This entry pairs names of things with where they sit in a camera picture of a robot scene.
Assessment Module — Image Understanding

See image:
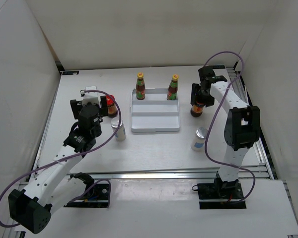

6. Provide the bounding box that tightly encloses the red-lid sauce jar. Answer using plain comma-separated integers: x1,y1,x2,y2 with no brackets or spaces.
106,95,118,118
190,102,205,118

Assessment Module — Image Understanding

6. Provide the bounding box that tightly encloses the tall sauce bottle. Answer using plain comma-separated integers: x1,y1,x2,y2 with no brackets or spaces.
136,72,146,100
167,74,179,100

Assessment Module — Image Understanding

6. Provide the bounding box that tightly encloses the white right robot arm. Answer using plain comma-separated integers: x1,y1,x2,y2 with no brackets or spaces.
191,73,260,198

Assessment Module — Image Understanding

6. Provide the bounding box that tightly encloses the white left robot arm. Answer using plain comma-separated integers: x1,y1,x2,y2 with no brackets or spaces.
8,92,108,234

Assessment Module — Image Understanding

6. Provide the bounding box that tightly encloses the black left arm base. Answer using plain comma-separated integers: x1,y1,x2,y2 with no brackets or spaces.
65,179,111,208

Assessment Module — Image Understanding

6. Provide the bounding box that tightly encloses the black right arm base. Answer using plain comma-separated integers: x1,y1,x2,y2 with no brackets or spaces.
192,183,246,210

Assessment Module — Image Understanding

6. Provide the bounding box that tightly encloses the left white shaker bottle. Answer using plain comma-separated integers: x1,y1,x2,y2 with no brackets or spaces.
111,118,126,141

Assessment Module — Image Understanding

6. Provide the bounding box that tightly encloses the white shaker bottle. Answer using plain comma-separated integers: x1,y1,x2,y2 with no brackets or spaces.
111,118,126,141
190,127,208,151

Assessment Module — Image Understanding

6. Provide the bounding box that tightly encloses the white tiered organizer tray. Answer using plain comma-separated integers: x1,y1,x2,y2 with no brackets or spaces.
131,88,180,133

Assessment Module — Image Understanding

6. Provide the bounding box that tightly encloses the right white shaker bottle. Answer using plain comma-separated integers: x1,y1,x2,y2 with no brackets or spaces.
190,127,208,151

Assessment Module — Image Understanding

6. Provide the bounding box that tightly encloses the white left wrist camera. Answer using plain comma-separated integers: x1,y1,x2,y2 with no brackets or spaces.
80,86,99,107

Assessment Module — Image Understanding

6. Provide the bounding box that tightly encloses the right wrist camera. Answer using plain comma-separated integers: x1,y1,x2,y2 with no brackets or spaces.
198,65,215,82

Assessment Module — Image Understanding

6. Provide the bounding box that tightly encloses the right black corner bracket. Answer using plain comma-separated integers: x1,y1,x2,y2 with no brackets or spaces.
212,65,225,69

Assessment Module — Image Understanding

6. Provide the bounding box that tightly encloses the black corner bracket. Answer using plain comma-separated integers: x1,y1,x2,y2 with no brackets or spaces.
212,65,225,69
62,71,79,75

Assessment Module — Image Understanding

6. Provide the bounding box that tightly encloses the aluminium right rail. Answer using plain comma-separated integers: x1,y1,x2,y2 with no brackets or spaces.
226,67,275,179

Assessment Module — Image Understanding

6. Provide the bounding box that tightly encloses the aluminium rail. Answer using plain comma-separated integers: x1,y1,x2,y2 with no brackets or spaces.
29,166,271,182
226,67,275,179

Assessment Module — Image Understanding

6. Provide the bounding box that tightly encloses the left black corner bracket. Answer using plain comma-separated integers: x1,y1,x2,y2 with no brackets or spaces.
62,71,79,75

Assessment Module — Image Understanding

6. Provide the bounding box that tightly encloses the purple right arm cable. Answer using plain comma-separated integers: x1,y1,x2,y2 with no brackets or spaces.
204,51,256,205

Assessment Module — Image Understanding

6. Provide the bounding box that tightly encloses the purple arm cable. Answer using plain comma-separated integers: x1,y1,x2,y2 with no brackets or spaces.
0,90,121,228
204,51,256,205

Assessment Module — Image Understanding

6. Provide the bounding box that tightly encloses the aluminium front rail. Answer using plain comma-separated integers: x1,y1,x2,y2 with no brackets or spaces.
29,166,271,182

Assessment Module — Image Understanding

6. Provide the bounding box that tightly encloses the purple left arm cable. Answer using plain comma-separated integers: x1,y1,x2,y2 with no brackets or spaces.
0,90,121,228

